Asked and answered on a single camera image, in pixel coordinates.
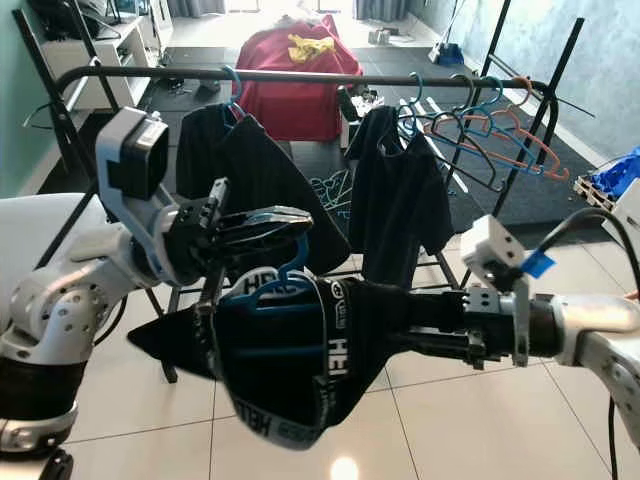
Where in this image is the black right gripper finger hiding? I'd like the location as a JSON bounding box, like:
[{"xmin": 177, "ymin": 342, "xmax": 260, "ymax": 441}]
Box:
[{"xmin": 395, "ymin": 330, "xmax": 486, "ymax": 371}]

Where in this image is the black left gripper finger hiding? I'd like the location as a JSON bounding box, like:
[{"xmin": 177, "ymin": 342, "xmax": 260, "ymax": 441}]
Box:
[
  {"xmin": 222, "ymin": 207, "xmax": 314, "ymax": 233},
  {"xmin": 226, "ymin": 231, "xmax": 308, "ymax": 253}
]

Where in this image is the blue plastic clothes hanger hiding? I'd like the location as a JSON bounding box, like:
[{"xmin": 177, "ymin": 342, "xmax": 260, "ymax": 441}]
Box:
[{"xmin": 218, "ymin": 233, "xmax": 313, "ymax": 326}]

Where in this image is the black garment with white lettering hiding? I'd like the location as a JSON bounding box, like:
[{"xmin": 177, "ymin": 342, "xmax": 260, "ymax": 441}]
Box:
[{"xmin": 125, "ymin": 275, "xmax": 471, "ymax": 453}]

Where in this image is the blue hanger under shirt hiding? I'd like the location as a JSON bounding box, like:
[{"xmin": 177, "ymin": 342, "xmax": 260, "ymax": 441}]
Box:
[{"xmin": 222, "ymin": 65, "xmax": 249, "ymax": 126}]

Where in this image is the orange clothes hanger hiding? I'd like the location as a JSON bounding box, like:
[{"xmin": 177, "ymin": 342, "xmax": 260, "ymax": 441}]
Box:
[{"xmin": 420, "ymin": 76, "xmax": 571, "ymax": 183}]

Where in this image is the teal clothes hanger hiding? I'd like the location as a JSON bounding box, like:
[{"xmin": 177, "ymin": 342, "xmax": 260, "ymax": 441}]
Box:
[{"xmin": 395, "ymin": 72, "xmax": 471, "ymax": 146}]

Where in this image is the empty blue clothes hanger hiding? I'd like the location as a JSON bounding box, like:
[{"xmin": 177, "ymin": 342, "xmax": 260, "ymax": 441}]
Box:
[{"xmin": 435, "ymin": 76, "xmax": 551, "ymax": 181}]

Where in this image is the black clothes hanger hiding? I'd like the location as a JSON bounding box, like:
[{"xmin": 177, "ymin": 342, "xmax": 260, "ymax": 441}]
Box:
[{"xmin": 425, "ymin": 72, "xmax": 506, "ymax": 191}]

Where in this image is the black shirt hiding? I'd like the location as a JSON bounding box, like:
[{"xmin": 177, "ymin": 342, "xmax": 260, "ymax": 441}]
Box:
[
  {"xmin": 343, "ymin": 105, "xmax": 456, "ymax": 291},
  {"xmin": 175, "ymin": 100, "xmax": 321, "ymax": 276}
]

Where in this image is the blue tape tag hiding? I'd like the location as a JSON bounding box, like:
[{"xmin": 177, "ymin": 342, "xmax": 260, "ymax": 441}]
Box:
[{"xmin": 520, "ymin": 250, "xmax": 558, "ymax": 281}]

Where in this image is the grey padded ottoman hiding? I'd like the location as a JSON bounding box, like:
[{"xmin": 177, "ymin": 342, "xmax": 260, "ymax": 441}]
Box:
[{"xmin": 0, "ymin": 192, "xmax": 106, "ymax": 301}]

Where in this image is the white plastic crate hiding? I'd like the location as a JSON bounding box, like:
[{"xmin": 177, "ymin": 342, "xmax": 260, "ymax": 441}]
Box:
[{"xmin": 575, "ymin": 175, "xmax": 640, "ymax": 236}]

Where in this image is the yellow cloth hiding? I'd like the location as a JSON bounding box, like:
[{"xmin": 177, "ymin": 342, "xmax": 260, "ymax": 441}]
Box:
[{"xmin": 288, "ymin": 33, "xmax": 336, "ymax": 64}]

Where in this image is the black metal clothes rack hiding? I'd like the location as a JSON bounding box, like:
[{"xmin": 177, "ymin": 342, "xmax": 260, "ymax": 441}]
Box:
[{"xmin": 10, "ymin": 0, "xmax": 596, "ymax": 386}]

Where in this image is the white cabinet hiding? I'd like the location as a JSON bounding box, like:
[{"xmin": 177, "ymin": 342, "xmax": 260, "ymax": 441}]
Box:
[{"xmin": 28, "ymin": 15, "xmax": 176, "ymax": 113}]

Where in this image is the grey curtain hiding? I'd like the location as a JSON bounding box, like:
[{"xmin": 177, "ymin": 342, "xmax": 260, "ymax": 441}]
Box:
[
  {"xmin": 165, "ymin": 0, "xmax": 231, "ymax": 19},
  {"xmin": 355, "ymin": 0, "xmax": 411, "ymax": 23}
]

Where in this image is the blue dustpan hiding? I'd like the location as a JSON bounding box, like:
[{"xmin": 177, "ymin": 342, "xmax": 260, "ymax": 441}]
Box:
[{"xmin": 430, "ymin": 42, "xmax": 466, "ymax": 66}]

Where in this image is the black bag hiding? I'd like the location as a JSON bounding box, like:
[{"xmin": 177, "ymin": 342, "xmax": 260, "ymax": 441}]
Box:
[{"xmin": 25, "ymin": 0, "xmax": 131, "ymax": 41}]

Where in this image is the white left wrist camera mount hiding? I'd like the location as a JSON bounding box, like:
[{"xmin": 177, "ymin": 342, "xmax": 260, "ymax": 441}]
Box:
[{"xmin": 95, "ymin": 105, "xmax": 191, "ymax": 286}]

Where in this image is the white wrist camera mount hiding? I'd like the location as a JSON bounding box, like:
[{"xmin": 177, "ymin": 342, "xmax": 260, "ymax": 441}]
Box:
[
  {"xmin": 95, "ymin": 105, "xmax": 191, "ymax": 286},
  {"xmin": 460, "ymin": 213, "xmax": 536, "ymax": 366}
]

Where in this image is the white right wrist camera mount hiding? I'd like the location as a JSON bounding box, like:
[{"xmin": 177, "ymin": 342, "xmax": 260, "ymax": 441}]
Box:
[{"xmin": 460, "ymin": 213, "xmax": 536, "ymax": 366}]

